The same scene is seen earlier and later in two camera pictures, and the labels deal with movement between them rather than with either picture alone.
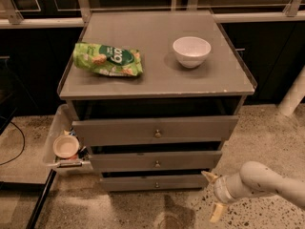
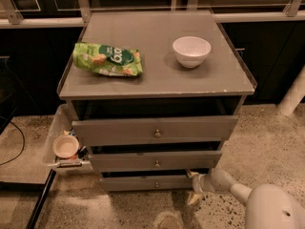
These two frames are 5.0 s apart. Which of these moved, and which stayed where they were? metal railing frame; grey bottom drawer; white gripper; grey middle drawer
Moved: white gripper
Stayed: grey bottom drawer; grey middle drawer; metal railing frame
